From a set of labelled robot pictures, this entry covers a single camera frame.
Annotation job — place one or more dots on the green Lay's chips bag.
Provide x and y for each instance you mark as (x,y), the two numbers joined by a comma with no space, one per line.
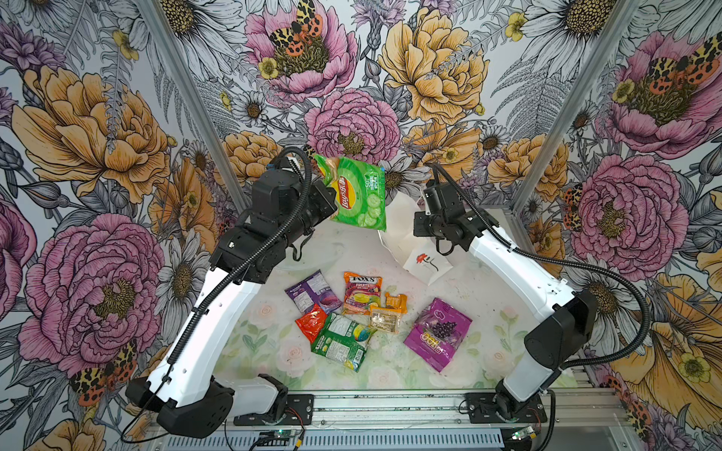
(360,191)

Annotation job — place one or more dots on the purple Fox's berries candy bag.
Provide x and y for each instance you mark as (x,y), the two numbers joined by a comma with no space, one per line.
(314,291)

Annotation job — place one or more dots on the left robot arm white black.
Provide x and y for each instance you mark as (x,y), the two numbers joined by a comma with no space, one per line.
(186,397)

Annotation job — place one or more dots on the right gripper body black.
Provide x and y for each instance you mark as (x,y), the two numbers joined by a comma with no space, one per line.
(429,225)

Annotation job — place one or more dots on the green circuit board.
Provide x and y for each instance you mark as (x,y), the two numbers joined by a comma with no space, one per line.
(283,438)

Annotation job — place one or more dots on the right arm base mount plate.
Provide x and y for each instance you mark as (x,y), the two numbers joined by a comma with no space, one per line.
(488,408)

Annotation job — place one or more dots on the small orange snack packet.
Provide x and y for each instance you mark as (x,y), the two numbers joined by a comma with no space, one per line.
(397,302)

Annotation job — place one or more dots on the aluminium front rail frame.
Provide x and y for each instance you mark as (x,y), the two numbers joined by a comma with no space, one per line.
(578,419)

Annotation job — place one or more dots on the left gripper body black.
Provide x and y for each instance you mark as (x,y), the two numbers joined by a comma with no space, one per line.
(318,209)

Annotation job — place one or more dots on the green candy bag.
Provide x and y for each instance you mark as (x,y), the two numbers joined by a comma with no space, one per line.
(344,341)

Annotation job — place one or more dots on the clear peanut snack packet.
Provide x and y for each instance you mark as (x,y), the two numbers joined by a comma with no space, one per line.
(385,320)

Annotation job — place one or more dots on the red snack packet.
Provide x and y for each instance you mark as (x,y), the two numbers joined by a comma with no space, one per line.
(312,323)

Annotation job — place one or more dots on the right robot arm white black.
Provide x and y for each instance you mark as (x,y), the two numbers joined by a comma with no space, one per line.
(565,317)

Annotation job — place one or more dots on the orange Fox's fruits candy bag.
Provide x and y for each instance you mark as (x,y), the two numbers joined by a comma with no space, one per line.
(361,293)

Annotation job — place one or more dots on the magenta chocolate snack bag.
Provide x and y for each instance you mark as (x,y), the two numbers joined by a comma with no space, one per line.
(437,333)

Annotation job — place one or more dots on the white paper gift bag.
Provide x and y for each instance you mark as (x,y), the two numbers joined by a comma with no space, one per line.
(416,255)

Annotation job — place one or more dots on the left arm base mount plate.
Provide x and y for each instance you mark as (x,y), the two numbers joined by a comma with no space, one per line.
(298,411)

